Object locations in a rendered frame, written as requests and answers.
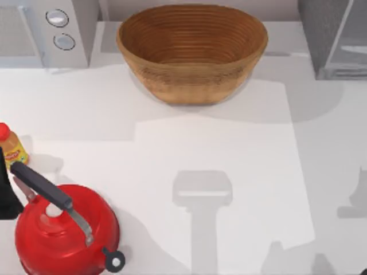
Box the red kettle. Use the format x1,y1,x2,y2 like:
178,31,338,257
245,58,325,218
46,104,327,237
10,161,126,275

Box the pale microwave oven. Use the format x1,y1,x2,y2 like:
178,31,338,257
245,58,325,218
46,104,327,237
0,0,100,69

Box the yellow bottle with red cap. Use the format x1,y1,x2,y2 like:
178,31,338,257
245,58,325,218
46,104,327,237
0,123,29,172

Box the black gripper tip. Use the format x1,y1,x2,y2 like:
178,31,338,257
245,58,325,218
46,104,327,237
0,146,24,221

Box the brown woven basket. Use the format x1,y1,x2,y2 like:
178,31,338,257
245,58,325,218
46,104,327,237
116,3,269,107

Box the microwave knob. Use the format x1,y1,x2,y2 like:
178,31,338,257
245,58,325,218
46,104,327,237
53,33,76,51
45,9,70,28

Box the grey cabinet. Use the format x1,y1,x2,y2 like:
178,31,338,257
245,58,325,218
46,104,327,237
297,0,367,81

